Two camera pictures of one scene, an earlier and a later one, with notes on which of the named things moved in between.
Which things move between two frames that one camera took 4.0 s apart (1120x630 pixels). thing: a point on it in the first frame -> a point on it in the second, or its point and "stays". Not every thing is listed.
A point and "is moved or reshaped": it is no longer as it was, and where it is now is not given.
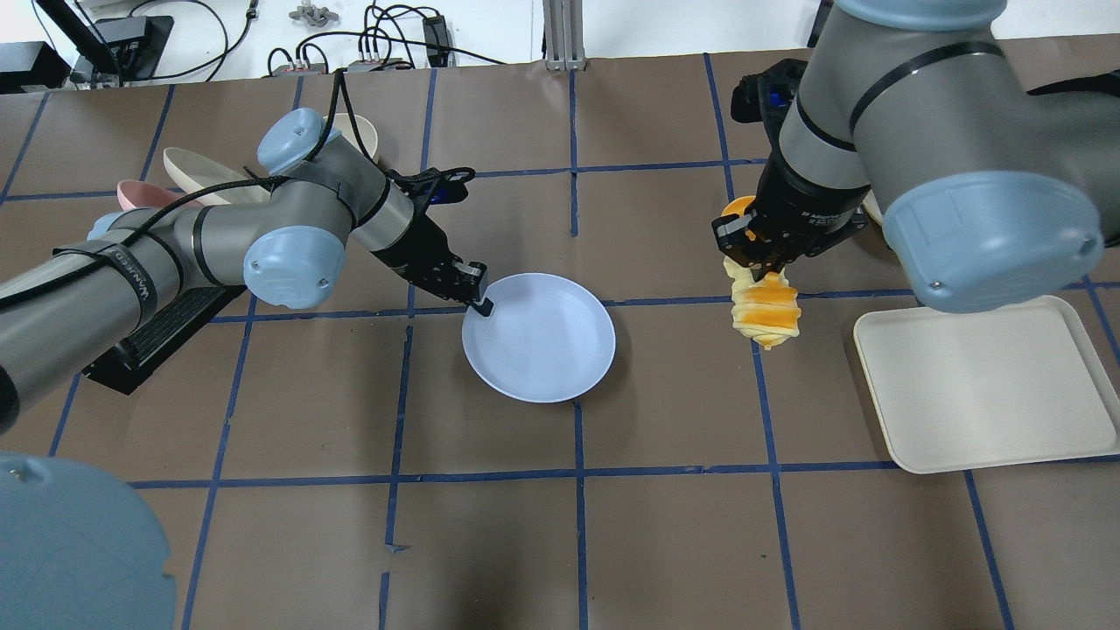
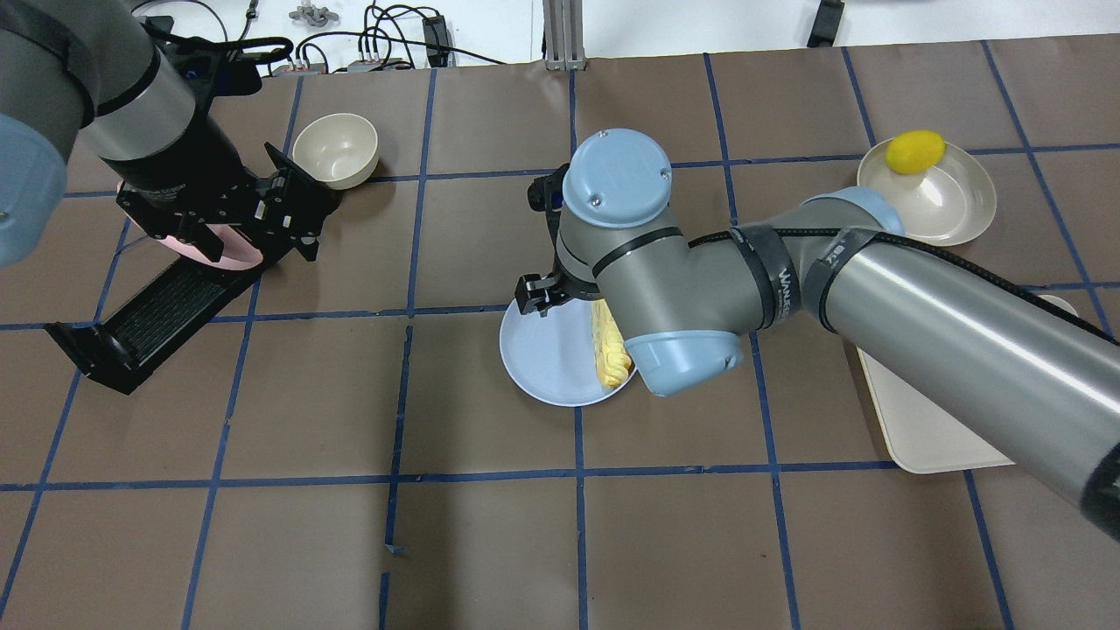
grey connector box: (319, 68) stays
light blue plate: (549, 338) is moved or reshaped
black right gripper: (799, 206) -> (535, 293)
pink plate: (135, 194) -> (238, 250)
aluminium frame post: (563, 35) stays
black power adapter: (437, 40) stays
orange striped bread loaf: (767, 311) is moved or reshaped
